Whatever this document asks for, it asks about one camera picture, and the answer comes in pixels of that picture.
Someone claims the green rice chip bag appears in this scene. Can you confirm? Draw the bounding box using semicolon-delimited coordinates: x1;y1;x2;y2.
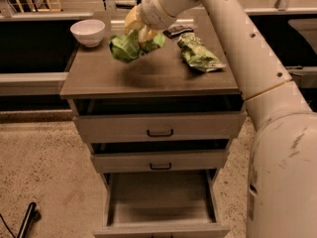
109;30;165;62

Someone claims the black stand leg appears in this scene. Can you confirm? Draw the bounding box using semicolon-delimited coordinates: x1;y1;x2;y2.
17;202;42;238

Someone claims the top grey drawer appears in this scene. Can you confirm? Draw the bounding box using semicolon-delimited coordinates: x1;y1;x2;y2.
74;111;246;144

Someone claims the dark snack packet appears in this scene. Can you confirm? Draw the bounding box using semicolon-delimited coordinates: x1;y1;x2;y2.
163;25;194;39

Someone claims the white ceramic bowl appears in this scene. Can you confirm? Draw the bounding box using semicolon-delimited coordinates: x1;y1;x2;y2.
70;19;105;48

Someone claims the grey drawer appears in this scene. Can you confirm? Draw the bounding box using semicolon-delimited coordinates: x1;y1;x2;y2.
74;111;246;144
94;170;230;238
91;150;229;174

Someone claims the green chip bag on counter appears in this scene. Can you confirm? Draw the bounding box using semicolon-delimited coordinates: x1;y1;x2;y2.
177;33;226;72

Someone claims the grey drawer cabinet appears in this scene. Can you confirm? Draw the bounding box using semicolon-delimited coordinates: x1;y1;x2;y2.
59;8;260;238

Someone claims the bottom grey drawer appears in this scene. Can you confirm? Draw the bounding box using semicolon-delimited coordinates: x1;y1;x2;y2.
94;170;230;238

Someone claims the middle grey drawer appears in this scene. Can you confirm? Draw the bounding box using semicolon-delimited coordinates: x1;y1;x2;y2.
91;150;229;174

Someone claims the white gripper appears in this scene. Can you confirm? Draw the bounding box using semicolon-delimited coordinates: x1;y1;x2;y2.
124;0;200;43

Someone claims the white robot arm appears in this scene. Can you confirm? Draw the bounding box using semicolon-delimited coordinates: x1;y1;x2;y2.
125;0;317;238

